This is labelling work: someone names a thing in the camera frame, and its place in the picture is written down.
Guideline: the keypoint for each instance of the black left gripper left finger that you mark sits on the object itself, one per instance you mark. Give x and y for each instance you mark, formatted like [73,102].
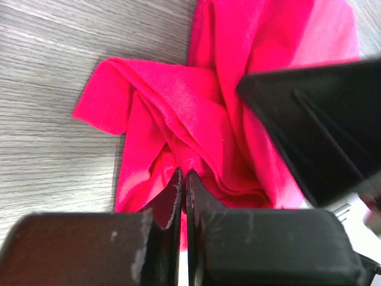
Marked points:
[139,248]

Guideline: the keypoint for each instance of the pink t shirt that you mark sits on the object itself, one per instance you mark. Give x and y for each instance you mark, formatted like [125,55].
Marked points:
[191,118]

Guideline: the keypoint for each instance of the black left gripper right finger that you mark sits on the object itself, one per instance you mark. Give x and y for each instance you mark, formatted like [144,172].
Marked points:
[228,246]

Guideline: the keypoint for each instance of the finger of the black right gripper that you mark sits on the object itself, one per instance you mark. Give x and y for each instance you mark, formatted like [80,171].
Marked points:
[325,123]

